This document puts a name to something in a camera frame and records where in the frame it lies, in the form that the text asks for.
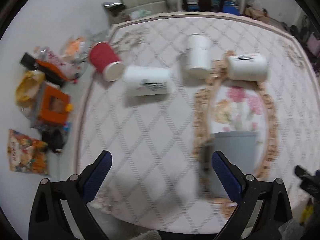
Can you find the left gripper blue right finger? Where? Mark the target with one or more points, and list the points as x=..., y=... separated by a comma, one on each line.
x=229, y=175

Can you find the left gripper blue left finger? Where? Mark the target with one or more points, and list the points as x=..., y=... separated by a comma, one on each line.
x=96, y=175

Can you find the grey plastic mug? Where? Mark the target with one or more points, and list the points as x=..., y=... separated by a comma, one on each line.
x=239, y=147

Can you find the white paper cup lying left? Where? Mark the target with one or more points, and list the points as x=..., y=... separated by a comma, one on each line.
x=146, y=81

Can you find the white paper cup lying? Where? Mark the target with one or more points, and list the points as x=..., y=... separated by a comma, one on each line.
x=146, y=81
x=247, y=67

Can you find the red paper cup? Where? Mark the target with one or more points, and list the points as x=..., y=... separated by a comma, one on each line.
x=106, y=62

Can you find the white paper cup lying right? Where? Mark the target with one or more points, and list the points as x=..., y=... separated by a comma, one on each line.
x=247, y=67

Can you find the white paper cup upside down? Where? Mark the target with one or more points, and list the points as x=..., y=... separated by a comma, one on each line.
x=197, y=56

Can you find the colourful snack bag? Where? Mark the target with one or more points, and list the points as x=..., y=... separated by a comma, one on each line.
x=26, y=154

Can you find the orange cardboard box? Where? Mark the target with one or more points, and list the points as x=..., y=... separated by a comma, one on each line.
x=52, y=107

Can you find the yellow plastic bag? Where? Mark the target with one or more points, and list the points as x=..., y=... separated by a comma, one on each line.
x=27, y=91

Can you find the orange snack packet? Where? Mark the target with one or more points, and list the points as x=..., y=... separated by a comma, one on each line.
x=74, y=48

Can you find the black long box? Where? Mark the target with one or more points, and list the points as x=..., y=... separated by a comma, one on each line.
x=52, y=73

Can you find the silver patterned gift bag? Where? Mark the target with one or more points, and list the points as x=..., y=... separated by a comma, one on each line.
x=116, y=13

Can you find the pink suitcase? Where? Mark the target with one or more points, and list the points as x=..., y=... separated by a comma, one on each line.
x=313, y=44

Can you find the cardboard box red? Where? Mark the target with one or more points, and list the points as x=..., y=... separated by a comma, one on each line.
x=259, y=15

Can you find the blue weight bench pad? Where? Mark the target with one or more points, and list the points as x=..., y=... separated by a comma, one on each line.
x=230, y=9

